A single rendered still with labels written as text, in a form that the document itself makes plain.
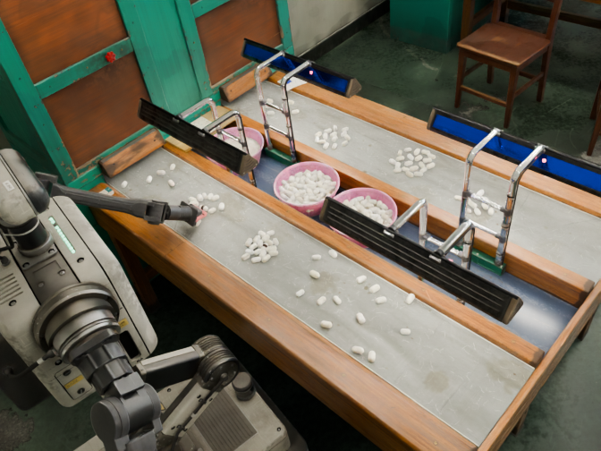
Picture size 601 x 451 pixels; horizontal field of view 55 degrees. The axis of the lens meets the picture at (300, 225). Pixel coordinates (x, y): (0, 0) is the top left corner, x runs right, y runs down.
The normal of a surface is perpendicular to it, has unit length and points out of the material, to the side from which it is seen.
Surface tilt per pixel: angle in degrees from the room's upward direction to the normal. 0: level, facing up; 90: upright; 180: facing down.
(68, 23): 90
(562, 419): 0
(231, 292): 0
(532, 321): 0
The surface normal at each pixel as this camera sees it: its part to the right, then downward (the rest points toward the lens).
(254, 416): -0.15, -0.70
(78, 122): 0.73, 0.42
